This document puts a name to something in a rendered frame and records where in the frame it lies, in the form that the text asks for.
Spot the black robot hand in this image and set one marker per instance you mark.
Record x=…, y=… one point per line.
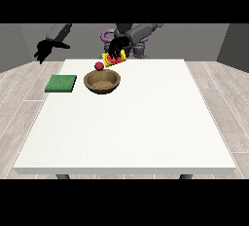
x=44, y=48
x=117, y=45

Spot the yellow cup with melon print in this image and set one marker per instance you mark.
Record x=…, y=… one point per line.
x=114, y=59

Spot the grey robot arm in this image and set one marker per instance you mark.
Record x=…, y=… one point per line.
x=140, y=31
x=57, y=32

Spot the small red ball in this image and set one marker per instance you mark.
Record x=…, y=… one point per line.
x=99, y=66

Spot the green square pad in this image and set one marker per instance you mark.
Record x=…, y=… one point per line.
x=60, y=83

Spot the brown wooden bowl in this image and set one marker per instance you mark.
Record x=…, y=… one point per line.
x=102, y=81

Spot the grey robot trunk purple rings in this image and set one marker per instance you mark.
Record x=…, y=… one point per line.
x=139, y=50

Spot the dark table leg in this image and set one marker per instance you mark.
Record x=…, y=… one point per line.
x=186, y=176
x=63, y=176

